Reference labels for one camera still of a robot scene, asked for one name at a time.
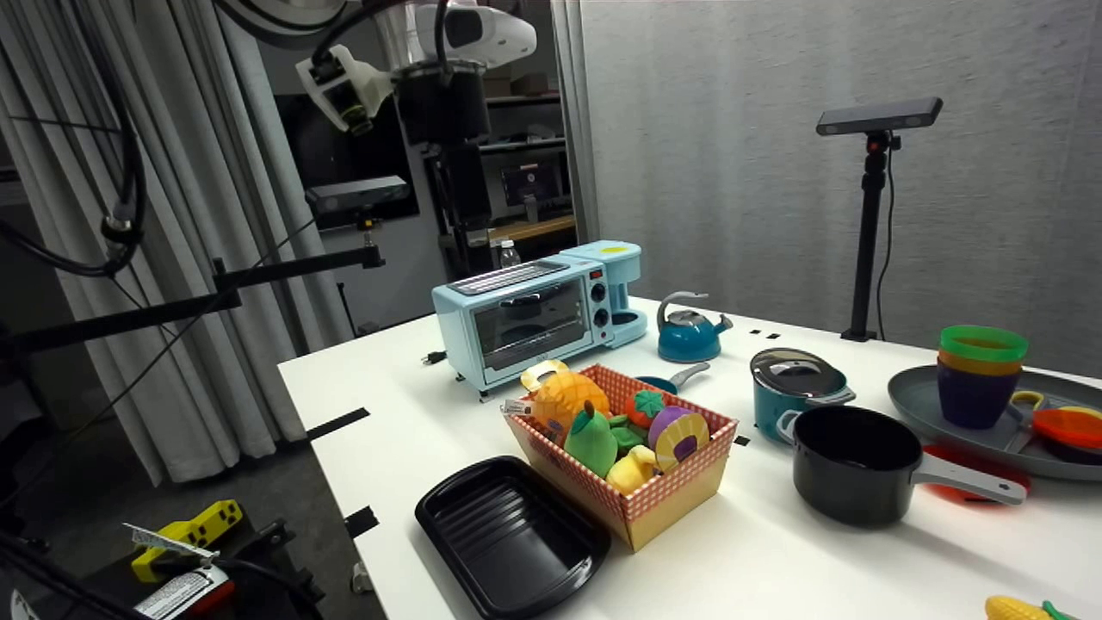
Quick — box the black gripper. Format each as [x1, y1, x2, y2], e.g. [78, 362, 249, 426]
[392, 61, 494, 280]

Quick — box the glass pot lid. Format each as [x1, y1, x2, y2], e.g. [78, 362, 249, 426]
[749, 344, 855, 404]

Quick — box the blue toy pot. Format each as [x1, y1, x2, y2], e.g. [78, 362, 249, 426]
[747, 365, 858, 445]

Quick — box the background shelf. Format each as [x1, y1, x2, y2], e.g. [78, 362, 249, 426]
[418, 65, 582, 280]

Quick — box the light blue toaster oven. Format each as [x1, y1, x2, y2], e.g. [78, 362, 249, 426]
[430, 236, 652, 398]

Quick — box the black metal boom bar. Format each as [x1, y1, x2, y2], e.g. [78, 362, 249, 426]
[0, 286, 245, 358]
[209, 242, 390, 294]

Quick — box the orange plush fruit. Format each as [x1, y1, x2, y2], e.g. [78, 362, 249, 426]
[528, 370, 617, 445]

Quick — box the grey backdrop curtain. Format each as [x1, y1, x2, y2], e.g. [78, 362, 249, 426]
[547, 0, 1102, 374]

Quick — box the black tape patch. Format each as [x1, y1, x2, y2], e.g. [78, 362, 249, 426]
[303, 408, 373, 445]

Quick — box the small blue cup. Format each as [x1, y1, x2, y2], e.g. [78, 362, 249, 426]
[655, 288, 735, 365]

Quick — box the blue toy frying pan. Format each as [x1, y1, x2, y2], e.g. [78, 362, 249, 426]
[634, 362, 716, 396]

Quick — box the green toy fruit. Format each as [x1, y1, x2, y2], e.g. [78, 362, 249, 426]
[562, 408, 620, 478]

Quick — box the red orange toy carrot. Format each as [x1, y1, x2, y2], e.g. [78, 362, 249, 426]
[622, 389, 668, 433]

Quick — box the white curtain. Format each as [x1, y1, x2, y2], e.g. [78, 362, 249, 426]
[0, 0, 358, 487]

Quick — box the yellow toy fruit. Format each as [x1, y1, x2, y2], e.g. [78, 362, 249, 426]
[603, 445, 660, 496]

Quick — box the purple toy slice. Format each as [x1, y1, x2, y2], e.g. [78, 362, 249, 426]
[643, 398, 716, 475]

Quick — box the black rectangular tray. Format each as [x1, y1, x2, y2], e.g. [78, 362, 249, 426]
[414, 451, 612, 620]

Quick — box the red checkered cardboard basket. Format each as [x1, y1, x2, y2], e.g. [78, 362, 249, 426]
[502, 358, 741, 553]

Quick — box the black tripod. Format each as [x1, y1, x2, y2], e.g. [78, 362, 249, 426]
[841, 129, 910, 344]

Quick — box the yellow black dotted tool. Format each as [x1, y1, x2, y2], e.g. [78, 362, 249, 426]
[126, 496, 249, 590]

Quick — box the black saucepan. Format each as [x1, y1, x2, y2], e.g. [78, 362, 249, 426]
[789, 404, 1029, 532]

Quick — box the white red device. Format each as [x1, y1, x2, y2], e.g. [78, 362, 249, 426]
[118, 521, 236, 620]

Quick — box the grey oval plate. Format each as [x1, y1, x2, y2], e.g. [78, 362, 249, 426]
[884, 362, 1102, 487]

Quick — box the green toy cup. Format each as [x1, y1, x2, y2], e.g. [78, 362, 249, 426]
[935, 320, 1034, 370]

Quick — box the orange toy cup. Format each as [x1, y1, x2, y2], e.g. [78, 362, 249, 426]
[935, 349, 1027, 382]

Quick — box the purple toy cup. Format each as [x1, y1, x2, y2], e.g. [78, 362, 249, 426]
[934, 370, 1021, 433]

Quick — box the red flat toy plate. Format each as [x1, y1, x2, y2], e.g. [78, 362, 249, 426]
[923, 442, 1019, 509]

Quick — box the orange red toy dish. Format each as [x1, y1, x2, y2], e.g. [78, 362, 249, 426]
[1029, 404, 1102, 458]

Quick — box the green and yellow toy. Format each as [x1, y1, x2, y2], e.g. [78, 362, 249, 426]
[982, 591, 1081, 620]

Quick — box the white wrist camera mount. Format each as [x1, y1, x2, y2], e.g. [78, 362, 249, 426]
[294, 46, 397, 133]

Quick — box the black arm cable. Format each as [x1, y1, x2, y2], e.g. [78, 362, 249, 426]
[0, 0, 151, 282]

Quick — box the black stereo camera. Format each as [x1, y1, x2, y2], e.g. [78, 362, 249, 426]
[812, 92, 946, 139]

